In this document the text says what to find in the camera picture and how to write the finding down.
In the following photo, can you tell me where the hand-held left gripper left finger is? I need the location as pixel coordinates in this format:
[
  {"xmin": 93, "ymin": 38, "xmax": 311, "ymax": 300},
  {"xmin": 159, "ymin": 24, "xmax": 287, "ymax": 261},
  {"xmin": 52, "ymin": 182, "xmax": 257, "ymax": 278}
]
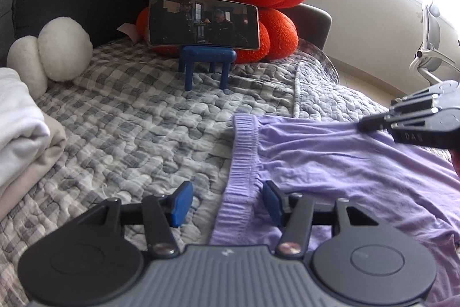
[{"xmin": 77, "ymin": 180, "xmax": 195, "ymax": 257}]

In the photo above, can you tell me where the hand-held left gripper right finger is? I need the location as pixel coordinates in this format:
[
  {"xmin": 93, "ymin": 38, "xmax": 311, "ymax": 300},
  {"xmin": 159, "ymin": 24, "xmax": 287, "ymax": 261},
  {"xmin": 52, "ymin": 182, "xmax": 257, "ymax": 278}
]
[{"xmin": 262, "ymin": 180, "xmax": 390, "ymax": 257}]

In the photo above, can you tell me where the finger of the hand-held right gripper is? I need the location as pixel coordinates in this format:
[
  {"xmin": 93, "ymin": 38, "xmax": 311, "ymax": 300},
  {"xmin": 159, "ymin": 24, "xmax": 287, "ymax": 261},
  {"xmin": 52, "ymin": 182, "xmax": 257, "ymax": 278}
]
[{"xmin": 356, "ymin": 86, "xmax": 439, "ymax": 133}]

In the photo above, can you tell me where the light purple shirt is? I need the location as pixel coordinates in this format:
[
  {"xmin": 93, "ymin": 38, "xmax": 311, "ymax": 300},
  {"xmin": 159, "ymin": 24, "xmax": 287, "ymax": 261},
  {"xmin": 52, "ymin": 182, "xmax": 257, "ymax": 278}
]
[{"xmin": 210, "ymin": 114, "xmax": 460, "ymax": 307}]

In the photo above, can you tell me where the grey checked quilt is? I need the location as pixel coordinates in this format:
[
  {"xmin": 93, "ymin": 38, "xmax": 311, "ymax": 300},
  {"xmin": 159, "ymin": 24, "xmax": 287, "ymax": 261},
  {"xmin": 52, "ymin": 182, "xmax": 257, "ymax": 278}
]
[{"xmin": 0, "ymin": 37, "xmax": 453, "ymax": 307}]

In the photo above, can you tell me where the folded beige cloth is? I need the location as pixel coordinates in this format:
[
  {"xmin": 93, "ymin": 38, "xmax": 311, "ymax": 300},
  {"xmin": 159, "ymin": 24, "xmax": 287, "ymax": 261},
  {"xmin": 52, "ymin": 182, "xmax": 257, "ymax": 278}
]
[{"xmin": 0, "ymin": 111, "xmax": 67, "ymax": 221}]

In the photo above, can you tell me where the blue phone stand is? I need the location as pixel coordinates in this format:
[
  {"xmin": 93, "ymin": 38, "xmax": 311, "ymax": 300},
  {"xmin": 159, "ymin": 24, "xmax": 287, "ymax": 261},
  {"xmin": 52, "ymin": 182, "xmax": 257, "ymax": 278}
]
[{"xmin": 179, "ymin": 45, "xmax": 238, "ymax": 92}]

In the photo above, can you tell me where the smartphone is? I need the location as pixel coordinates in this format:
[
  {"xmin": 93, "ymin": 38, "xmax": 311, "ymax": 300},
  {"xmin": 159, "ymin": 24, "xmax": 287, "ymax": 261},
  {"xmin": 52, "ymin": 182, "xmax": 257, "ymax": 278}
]
[{"xmin": 148, "ymin": 0, "xmax": 260, "ymax": 50}]

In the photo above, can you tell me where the folded white cloth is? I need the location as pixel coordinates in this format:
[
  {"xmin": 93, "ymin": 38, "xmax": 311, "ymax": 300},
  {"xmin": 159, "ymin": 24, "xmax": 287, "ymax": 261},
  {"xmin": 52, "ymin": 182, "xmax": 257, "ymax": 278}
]
[{"xmin": 0, "ymin": 68, "xmax": 51, "ymax": 185}]

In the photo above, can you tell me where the white plush toy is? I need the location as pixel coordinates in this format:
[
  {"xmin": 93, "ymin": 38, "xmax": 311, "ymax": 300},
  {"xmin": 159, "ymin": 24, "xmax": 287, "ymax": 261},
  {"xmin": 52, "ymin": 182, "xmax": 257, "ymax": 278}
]
[{"xmin": 7, "ymin": 17, "xmax": 93, "ymax": 99}]

